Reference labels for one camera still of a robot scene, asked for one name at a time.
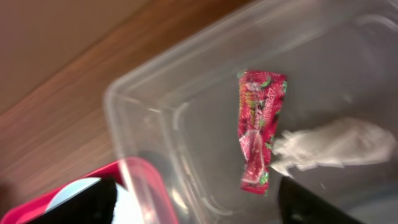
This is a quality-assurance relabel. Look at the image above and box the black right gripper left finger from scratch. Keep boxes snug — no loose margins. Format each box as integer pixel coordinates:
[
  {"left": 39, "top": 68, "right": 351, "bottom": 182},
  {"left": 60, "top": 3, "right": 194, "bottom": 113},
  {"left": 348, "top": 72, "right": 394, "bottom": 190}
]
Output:
[{"left": 27, "top": 177, "right": 118, "bottom": 224}]

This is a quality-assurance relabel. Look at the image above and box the red candy wrapper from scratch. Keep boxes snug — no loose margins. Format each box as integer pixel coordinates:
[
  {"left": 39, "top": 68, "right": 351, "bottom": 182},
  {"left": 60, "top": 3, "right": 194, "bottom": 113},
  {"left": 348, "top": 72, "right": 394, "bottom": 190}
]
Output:
[{"left": 238, "top": 70, "right": 287, "bottom": 195}]

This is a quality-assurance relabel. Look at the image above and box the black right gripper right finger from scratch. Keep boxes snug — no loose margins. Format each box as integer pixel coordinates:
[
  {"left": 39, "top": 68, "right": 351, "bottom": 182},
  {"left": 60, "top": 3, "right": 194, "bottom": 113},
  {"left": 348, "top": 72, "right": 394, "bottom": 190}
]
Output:
[{"left": 278, "top": 177, "right": 362, "bottom": 224}]

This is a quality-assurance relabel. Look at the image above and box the clear plastic waste bin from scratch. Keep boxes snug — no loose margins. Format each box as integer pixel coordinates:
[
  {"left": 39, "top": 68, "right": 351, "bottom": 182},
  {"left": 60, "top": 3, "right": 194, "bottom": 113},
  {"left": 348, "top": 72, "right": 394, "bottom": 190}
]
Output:
[{"left": 105, "top": 1, "right": 397, "bottom": 223}]

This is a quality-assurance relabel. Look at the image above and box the crumpled white tissue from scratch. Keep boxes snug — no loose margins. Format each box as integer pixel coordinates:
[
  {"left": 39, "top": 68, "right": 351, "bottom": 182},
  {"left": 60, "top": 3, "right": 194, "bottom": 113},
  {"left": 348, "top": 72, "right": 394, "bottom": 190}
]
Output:
[{"left": 270, "top": 118, "right": 397, "bottom": 177}]

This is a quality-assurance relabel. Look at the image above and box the red plastic tray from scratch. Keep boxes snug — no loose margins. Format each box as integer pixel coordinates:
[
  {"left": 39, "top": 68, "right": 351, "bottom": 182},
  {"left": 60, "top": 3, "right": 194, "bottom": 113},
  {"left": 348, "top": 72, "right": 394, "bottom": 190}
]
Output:
[{"left": 1, "top": 157, "right": 179, "bottom": 224}]

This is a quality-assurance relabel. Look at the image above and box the light blue plate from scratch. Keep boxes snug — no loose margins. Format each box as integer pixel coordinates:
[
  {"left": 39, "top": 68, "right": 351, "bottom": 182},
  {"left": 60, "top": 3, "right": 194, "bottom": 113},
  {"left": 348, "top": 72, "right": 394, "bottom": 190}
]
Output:
[{"left": 45, "top": 177, "right": 144, "bottom": 224}]

